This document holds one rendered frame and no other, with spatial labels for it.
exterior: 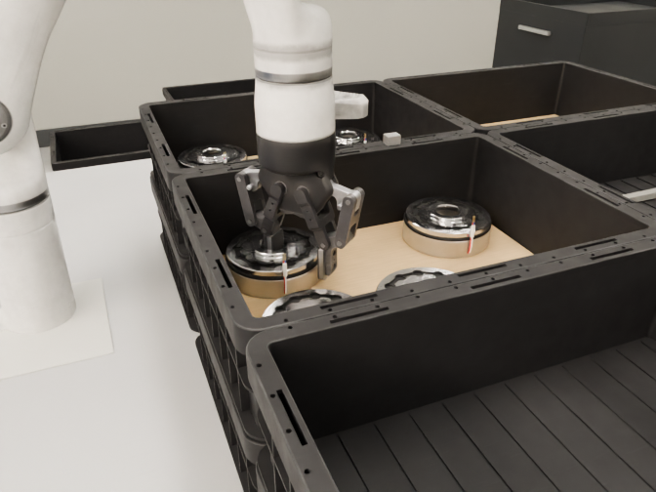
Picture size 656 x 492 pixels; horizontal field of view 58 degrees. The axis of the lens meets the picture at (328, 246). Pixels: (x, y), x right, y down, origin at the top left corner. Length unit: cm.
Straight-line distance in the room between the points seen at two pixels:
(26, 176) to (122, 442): 33
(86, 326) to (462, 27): 394
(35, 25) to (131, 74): 305
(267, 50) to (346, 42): 356
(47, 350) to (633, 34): 205
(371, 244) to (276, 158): 21
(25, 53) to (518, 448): 60
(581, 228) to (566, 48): 162
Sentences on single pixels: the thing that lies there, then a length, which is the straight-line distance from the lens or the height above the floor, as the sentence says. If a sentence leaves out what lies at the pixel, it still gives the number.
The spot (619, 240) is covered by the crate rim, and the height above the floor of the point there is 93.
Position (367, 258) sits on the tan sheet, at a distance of 68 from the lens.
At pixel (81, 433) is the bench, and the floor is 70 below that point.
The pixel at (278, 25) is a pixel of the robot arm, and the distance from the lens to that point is 52.
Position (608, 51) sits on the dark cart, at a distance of 230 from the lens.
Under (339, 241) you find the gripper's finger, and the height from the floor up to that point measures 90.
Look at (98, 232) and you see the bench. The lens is 109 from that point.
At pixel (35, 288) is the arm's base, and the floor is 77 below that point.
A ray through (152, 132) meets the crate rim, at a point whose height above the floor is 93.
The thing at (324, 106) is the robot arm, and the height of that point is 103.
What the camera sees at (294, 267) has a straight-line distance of 60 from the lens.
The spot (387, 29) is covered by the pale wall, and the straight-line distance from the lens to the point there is 420.
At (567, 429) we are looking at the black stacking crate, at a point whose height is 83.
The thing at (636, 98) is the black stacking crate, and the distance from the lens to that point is 115.
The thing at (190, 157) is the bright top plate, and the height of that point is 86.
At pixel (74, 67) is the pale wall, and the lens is 373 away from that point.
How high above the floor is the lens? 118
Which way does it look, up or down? 29 degrees down
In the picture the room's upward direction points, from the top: straight up
